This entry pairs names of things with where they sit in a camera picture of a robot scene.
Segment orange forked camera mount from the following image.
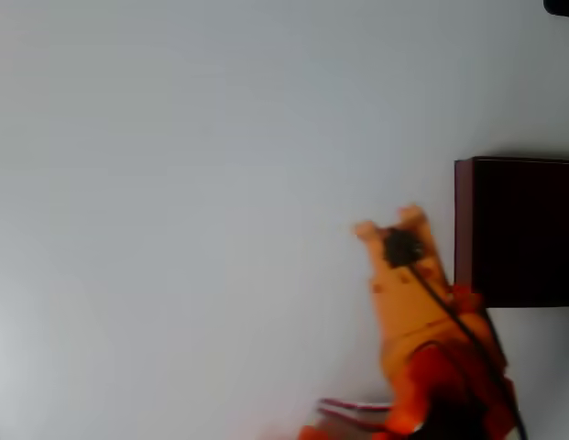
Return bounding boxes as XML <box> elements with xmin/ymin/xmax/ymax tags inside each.
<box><xmin>354</xmin><ymin>203</ymin><xmax>445</xmax><ymax>294</ymax></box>

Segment red and white wires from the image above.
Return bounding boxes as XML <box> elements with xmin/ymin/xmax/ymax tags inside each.
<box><xmin>317</xmin><ymin>397</ymin><xmax>396</xmax><ymax>430</ymax></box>

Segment small black camera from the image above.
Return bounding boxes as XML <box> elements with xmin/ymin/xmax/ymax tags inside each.
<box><xmin>383</xmin><ymin>227</ymin><xmax>425</xmax><ymax>270</ymax></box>

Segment dark red box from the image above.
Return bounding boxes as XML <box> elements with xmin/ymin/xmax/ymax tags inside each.
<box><xmin>453</xmin><ymin>155</ymin><xmax>569</xmax><ymax>308</ymax></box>

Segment black camera cable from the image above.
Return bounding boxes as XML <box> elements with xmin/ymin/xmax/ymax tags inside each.
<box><xmin>407</xmin><ymin>263</ymin><xmax>528</xmax><ymax>440</ymax></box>

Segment red-orange robot base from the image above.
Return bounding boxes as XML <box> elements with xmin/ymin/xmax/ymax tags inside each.
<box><xmin>296</xmin><ymin>423</ymin><xmax>387</xmax><ymax>440</ymax></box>

